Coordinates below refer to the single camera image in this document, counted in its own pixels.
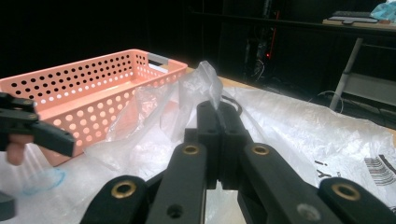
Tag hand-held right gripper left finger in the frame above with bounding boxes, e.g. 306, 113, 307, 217
183, 100, 222, 190

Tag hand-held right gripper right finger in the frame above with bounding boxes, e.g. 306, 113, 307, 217
218, 102, 254, 191

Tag pink perforated plastic basket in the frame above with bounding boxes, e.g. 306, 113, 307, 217
0, 49, 189, 167

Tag clear printed plastic bag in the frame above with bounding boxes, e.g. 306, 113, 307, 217
83, 60, 396, 224

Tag white table mat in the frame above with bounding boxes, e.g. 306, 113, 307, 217
0, 146, 176, 224

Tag dark equipment with red light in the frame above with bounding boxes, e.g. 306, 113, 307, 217
244, 0, 281, 82

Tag white-framed desk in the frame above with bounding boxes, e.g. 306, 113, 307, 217
321, 18, 396, 113

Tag dark keyboard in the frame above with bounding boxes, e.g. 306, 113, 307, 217
328, 10, 379, 25

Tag light blue plastic bag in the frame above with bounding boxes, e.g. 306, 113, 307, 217
370, 1, 396, 22

